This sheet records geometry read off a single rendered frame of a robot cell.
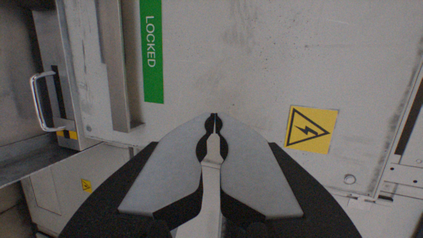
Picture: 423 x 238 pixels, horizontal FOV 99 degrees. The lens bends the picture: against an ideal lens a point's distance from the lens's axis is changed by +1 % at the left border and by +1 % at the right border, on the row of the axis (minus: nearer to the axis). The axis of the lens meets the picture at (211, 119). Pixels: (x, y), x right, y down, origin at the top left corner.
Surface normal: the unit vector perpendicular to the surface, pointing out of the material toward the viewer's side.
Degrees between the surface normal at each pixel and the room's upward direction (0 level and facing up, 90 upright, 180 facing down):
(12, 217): 0
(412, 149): 90
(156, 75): 90
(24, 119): 0
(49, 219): 90
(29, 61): 0
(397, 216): 90
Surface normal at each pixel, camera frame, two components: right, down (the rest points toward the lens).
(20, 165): 0.05, -0.96
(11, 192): 0.95, 0.13
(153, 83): -0.31, 0.25
